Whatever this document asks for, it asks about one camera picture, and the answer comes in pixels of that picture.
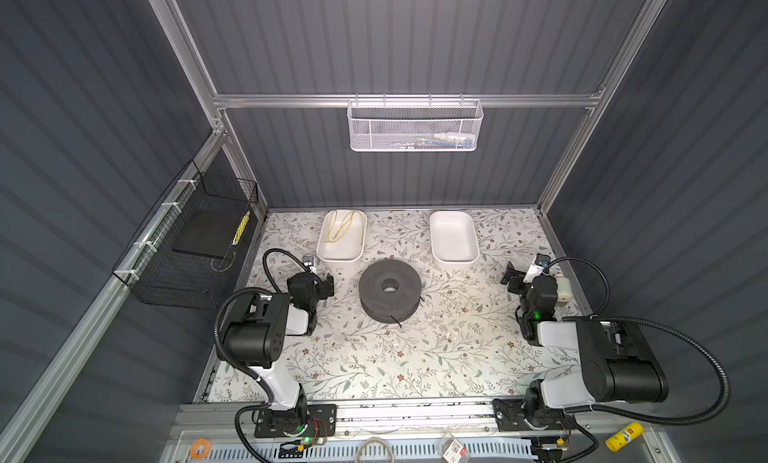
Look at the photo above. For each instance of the black cable spool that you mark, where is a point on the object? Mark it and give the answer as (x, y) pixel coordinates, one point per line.
(390, 291)

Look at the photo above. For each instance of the white tray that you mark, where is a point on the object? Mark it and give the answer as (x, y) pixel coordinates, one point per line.
(454, 242)
(346, 251)

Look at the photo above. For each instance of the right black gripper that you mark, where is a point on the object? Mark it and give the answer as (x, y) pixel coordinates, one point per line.
(518, 280)

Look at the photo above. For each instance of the white wire mesh basket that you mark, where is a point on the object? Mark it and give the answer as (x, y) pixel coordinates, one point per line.
(411, 124)

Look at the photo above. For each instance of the black wire basket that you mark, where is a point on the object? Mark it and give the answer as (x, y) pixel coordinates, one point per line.
(157, 275)

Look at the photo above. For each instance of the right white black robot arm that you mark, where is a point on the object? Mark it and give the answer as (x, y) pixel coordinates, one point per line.
(617, 366)

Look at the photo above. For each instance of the left white tray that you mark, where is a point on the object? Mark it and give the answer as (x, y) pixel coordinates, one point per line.
(346, 251)

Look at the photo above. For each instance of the yellow glue bottle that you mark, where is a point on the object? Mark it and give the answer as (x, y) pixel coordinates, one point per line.
(624, 437)

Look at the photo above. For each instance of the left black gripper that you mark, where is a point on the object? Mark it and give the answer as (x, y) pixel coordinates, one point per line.
(323, 288)

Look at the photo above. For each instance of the right white tray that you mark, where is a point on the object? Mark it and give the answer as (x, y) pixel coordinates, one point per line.
(454, 242)

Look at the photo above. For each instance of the black box in basket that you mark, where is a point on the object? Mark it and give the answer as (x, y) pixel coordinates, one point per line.
(211, 234)

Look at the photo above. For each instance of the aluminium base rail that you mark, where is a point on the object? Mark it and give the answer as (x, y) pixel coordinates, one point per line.
(354, 419)

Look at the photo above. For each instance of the small plastic packet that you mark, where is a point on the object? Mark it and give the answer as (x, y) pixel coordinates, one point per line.
(451, 450)

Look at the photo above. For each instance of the yellow rubber bands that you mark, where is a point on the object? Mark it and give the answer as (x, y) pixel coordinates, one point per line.
(339, 225)

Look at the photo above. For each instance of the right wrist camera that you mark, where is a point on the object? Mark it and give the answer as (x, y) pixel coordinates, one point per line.
(539, 264)

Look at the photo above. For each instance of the orange tape roll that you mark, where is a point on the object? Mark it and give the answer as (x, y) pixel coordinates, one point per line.
(200, 449)

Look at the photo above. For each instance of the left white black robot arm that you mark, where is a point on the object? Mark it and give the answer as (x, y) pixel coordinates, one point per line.
(250, 333)

